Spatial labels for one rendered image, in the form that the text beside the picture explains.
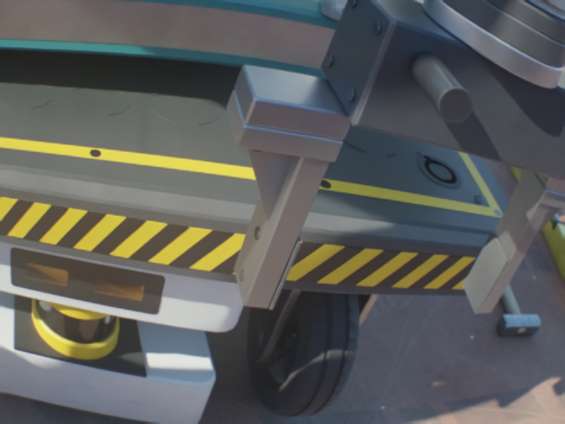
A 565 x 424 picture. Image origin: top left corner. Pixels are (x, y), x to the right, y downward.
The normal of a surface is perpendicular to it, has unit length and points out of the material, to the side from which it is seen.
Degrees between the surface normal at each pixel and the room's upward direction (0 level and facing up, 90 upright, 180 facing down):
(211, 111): 0
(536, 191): 90
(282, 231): 90
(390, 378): 0
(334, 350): 50
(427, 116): 90
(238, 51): 90
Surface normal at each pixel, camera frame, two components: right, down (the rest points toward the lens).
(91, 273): 0.21, 0.61
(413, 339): 0.31, -0.79
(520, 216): -0.93, -0.13
